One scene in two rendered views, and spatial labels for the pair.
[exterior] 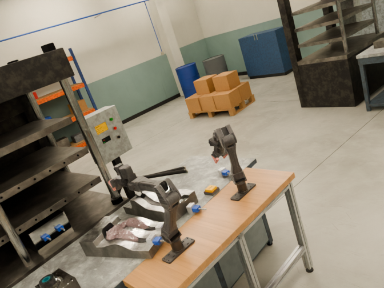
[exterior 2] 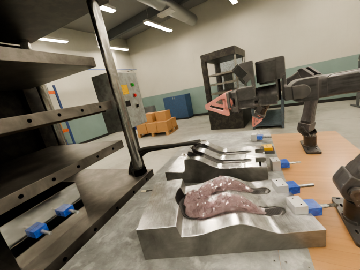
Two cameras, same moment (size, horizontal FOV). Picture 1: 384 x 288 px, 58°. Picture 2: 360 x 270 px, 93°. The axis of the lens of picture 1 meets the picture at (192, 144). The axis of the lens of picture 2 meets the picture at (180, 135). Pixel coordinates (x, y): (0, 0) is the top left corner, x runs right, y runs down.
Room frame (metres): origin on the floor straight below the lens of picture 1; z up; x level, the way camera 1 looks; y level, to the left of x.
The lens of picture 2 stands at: (1.43, 0.84, 1.26)
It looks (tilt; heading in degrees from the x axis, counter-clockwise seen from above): 14 degrees down; 337
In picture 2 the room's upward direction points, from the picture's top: 11 degrees counter-clockwise
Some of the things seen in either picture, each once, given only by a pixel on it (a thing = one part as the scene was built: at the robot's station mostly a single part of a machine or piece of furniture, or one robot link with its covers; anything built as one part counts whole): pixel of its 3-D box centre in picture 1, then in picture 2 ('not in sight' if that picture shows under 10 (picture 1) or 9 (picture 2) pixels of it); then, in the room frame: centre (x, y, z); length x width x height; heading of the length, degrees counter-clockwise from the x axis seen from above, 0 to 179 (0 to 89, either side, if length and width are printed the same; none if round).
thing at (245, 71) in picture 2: (120, 173); (243, 81); (1.83, 0.43, 1.25); 0.07 x 0.06 x 0.11; 129
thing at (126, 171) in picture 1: (130, 176); (280, 78); (1.75, 0.37, 1.24); 0.12 x 0.09 x 0.12; 39
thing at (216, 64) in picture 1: (218, 74); (151, 115); (9.09, -1.24, 0.44); 0.59 x 0.59 x 0.88
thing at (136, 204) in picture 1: (157, 199); (215, 159); (2.16, 0.35, 0.87); 0.50 x 0.26 x 0.14; 42
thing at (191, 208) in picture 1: (197, 208); (285, 163); (1.93, 0.10, 0.83); 0.13 x 0.05 x 0.05; 52
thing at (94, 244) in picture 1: (126, 235); (220, 206); (1.86, 0.56, 0.85); 0.50 x 0.26 x 0.11; 59
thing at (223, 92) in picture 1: (216, 93); (156, 122); (7.14, -0.84, 0.37); 1.20 x 0.82 x 0.74; 41
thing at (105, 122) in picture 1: (128, 190); (139, 165); (2.83, 0.66, 0.73); 0.30 x 0.22 x 1.47; 132
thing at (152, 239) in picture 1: (159, 240); (313, 207); (1.68, 0.35, 0.85); 0.13 x 0.05 x 0.05; 59
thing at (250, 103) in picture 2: (124, 181); (245, 99); (1.83, 0.43, 1.20); 0.10 x 0.07 x 0.07; 129
